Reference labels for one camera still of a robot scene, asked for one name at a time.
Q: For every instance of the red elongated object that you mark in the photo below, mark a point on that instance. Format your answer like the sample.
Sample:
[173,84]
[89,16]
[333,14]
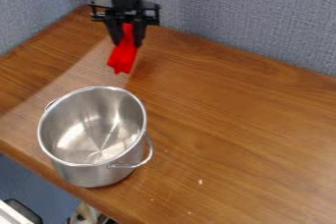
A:
[121,58]

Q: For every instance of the silver metal pot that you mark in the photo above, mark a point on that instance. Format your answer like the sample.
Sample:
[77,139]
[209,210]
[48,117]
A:
[92,134]

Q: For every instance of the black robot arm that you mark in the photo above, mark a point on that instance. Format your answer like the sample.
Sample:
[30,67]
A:
[116,13]

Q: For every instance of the white patterned object under table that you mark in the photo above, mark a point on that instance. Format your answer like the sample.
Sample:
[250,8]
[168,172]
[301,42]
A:
[88,215]

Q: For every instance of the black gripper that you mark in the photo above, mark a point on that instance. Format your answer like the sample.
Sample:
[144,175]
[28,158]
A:
[117,11]

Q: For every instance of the black and white object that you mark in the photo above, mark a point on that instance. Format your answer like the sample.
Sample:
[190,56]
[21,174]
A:
[16,213]

